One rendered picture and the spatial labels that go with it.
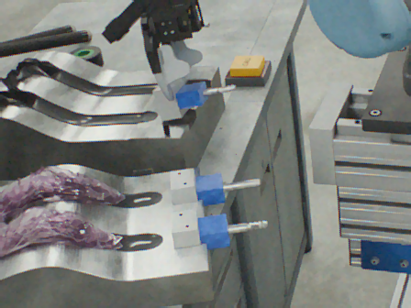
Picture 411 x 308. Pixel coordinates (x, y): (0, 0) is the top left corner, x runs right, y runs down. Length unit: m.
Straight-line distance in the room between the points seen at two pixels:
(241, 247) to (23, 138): 0.50
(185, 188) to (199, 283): 0.17
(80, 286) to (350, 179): 0.39
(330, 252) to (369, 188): 1.35
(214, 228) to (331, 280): 1.25
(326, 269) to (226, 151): 1.03
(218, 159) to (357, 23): 0.60
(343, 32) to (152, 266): 0.43
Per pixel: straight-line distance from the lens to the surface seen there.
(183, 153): 1.35
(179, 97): 1.36
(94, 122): 1.47
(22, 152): 1.47
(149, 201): 1.27
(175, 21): 1.31
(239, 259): 1.69
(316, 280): 2.39
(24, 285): 1.14
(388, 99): 1.07
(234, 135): 1.50
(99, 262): 1.14
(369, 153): 1.10
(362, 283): 2.36
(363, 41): 0.90
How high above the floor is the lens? 1.54
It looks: 31 degrees down
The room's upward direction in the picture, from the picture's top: 10 degrees counter-clockwise
